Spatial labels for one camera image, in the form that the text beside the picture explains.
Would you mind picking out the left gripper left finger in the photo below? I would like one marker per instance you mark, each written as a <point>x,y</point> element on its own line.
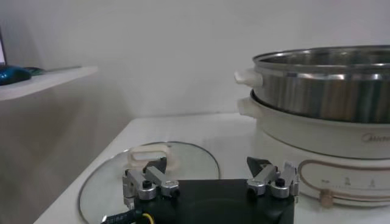
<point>146,185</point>

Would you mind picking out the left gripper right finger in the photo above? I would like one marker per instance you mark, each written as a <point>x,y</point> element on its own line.
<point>268,179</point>

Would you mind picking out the round glass pot lid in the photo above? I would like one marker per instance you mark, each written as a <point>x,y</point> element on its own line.
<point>103,188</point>

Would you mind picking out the stainless steel steamer basket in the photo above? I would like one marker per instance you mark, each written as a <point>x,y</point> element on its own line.
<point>323,91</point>

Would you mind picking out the white electric cooker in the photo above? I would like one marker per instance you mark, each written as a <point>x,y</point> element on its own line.
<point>320,140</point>

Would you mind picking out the white side table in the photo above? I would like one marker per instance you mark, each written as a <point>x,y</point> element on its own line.
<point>51,80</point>

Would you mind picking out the blue computer mouse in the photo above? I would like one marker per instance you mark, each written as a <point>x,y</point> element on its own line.
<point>12,74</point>

